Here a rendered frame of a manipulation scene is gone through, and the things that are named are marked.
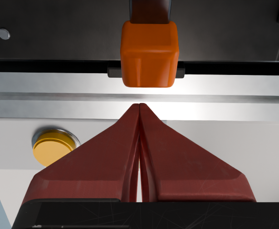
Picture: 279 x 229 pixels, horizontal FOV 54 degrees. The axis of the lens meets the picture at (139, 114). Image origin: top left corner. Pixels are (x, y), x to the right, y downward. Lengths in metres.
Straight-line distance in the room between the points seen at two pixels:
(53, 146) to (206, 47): 0.16
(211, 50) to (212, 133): 0.21
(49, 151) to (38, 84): 0.06
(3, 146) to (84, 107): 0.10
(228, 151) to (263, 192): 0.12
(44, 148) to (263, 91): 0.20
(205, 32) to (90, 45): 0.08
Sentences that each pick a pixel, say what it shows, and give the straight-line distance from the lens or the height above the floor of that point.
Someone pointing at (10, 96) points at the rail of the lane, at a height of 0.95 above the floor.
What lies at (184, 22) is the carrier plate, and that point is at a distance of 0.20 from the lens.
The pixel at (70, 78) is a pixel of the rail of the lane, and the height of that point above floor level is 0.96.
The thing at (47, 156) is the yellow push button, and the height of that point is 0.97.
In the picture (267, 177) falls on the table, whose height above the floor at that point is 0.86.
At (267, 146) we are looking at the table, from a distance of 0.44.
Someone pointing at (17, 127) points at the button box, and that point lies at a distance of 0.28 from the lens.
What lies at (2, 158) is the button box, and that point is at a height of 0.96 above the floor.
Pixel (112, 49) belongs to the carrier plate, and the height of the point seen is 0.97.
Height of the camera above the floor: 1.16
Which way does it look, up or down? 55 degrees down
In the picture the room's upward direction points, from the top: 178 degrees counter-clockwise
